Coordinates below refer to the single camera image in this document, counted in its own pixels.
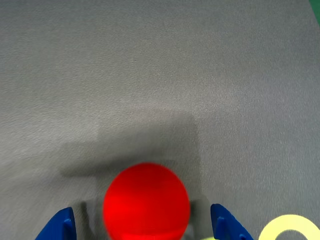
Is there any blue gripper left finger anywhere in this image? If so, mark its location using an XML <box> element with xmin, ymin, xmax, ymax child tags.
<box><xmin>34</xmin><ymin>206</ymin><xmax>76</xmax><ymax>240</ymax></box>

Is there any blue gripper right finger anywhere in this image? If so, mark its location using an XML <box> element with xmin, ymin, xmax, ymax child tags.
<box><xmin>210</xmin><ymin>203</ymin><xmax>255</xmax><ymax>240</ymax></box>

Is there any red ball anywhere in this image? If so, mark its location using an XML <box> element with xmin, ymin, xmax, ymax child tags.
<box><xmin>102</xmin><ymin>161</ymin><xmax>192</xmax><ymax>240</ymax></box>

